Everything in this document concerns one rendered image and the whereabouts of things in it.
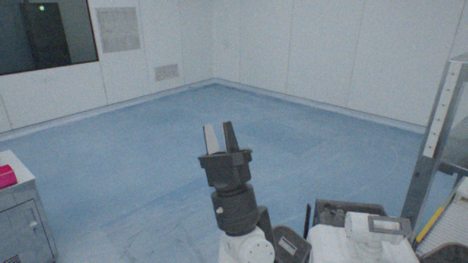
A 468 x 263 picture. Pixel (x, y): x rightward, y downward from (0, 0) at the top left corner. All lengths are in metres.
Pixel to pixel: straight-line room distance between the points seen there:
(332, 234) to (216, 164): 0.43
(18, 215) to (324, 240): 1.92
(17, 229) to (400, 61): 4.69
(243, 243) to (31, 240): 2.00
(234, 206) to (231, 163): 0.08
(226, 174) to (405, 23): 4.45
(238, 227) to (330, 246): 0.33
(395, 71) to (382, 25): 0.70
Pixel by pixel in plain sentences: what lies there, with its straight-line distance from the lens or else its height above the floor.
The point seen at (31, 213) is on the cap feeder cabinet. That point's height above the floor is 0.51.
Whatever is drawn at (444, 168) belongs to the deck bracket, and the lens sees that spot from 1.35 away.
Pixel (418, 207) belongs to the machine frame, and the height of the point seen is 1.05.
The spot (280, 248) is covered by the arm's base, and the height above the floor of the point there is 1.23.
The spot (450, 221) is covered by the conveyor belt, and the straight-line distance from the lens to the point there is 1.83.
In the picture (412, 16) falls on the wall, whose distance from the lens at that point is 4.84.
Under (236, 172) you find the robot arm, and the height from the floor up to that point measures 1.50.
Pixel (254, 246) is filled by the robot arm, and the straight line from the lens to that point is 0.58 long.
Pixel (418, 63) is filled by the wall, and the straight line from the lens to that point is 4.87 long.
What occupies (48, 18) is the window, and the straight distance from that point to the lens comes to 5.04.
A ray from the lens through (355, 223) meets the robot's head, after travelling 0.76.
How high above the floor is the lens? 1.80
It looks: 24 degrees down
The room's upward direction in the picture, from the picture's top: straight up
